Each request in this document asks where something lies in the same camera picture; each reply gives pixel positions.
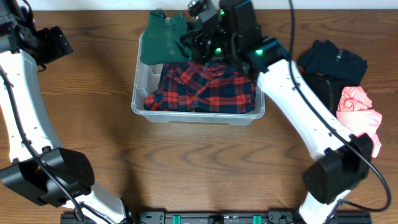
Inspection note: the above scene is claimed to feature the pink garment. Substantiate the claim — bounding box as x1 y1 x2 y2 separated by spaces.
336 86 382 158

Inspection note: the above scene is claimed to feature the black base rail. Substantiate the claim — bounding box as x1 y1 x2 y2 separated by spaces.
60 210 373 224

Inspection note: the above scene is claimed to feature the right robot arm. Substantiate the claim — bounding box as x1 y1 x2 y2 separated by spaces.
181 0 373 223

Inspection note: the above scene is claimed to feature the navy folded garment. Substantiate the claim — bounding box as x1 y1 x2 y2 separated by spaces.
297 40 368 86

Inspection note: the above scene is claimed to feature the clear plastic storage bin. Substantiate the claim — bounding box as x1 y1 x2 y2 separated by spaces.
131 40 266 126

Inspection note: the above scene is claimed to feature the dark green garment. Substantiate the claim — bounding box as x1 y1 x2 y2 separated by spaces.
141 10 193 65

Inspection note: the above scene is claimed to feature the black folded garment with tape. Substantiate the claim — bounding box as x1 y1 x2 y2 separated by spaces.
303 74 355 116

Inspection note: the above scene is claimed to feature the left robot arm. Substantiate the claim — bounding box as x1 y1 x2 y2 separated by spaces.
1 0 132 223

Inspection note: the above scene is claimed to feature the red navy plaid shirt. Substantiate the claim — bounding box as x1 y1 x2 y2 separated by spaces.
144 60 256 114

